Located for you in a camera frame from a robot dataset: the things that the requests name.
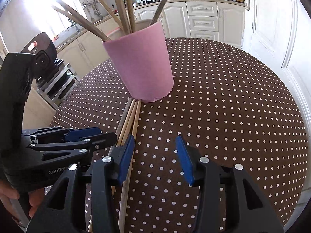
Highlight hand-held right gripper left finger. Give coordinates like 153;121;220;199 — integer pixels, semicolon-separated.
26;133;135;233

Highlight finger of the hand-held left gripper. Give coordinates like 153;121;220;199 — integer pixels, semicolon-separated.
29;133;117;165
21;127;102;143

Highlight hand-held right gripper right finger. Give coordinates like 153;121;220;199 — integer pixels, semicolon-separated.
175;135;285;233

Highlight long wooden chopstick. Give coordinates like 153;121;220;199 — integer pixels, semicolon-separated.
117;100;139;233
118;101;142;233
107;99;131;154
88;99;135;233

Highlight pink cup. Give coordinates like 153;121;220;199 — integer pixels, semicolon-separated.
102;20;174;103

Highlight bunch of wooden chopsticks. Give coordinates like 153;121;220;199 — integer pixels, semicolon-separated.
51;0;175;42

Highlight person's left hand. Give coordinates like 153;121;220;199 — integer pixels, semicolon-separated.
0;180;45;224

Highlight metal rack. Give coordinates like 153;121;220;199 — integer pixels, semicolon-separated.
36;58;79;111

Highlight brown polka dot tablecloth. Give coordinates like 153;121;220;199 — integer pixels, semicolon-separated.
45;37;308;233

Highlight steel faucet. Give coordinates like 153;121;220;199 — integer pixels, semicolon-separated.
68;17;79;33

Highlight kitchen window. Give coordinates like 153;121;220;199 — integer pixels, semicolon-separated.
24;0;83;34

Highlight cream drawer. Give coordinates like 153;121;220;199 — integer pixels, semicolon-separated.
190;30;215;41
188;1;218;16
188;16;218;31

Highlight cream lower kitchen cabinets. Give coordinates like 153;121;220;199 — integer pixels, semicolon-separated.
22;0;246;83

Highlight gas stove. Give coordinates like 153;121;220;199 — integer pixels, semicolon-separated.
136;0;185;6

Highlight white door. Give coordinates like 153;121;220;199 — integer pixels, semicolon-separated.
242;0;311;151

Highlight hanging utensil rail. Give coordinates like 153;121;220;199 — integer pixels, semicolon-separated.
81;0;102;21

